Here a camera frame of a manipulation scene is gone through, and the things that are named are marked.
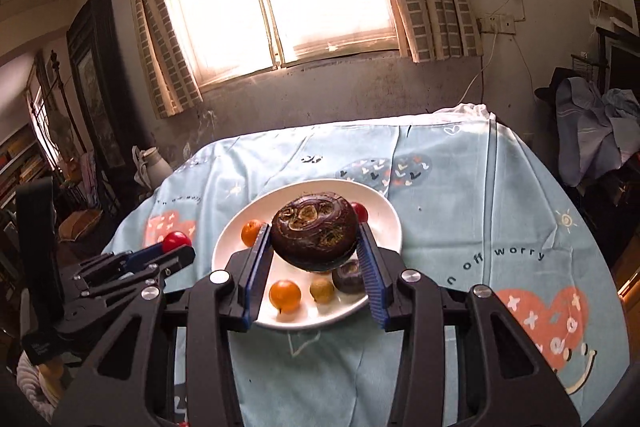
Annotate tan longan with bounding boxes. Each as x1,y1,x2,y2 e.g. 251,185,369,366
309,277,335,305

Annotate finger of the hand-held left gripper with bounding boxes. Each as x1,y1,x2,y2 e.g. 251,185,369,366
74,243,168,289
86,246,197,304

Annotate white plate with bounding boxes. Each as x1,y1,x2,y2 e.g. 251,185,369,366
211,178,403,330

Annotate white wall socket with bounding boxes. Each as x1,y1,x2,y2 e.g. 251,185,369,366
477,14,516,35

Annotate small smooth orange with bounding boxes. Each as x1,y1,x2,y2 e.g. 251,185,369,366
241,219,266,244
269,280,302,314

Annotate brown cushion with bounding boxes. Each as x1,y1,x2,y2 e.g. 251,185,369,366
59,212,103,240

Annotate pile of clothes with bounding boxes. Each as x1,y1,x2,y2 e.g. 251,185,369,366
555,77,640,188

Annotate dark water chestnut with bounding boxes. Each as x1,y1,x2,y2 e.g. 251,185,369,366
332,259,368,294
270,192,359,272

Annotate dark wooden cabinet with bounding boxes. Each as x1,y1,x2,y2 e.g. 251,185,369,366
66,0,133,208

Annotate white kettle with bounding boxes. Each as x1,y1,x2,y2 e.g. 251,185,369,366
132,146,173,195

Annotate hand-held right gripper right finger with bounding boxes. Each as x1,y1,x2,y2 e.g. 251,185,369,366
356,222,583,427

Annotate standing fan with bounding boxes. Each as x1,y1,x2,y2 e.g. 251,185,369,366
47,112,78,162

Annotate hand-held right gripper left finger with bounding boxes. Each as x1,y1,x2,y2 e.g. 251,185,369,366
50,224,273,427

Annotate bookshelf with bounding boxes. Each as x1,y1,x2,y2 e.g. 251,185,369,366
0,127,51,208

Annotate red cherry tomato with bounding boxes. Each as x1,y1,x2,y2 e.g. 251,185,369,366
161,231,192,253

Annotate light blue printed tablecloth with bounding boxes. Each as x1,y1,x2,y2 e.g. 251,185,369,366
102,104,628,427

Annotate black monitor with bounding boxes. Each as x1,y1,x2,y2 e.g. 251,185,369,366
607,42,640,98

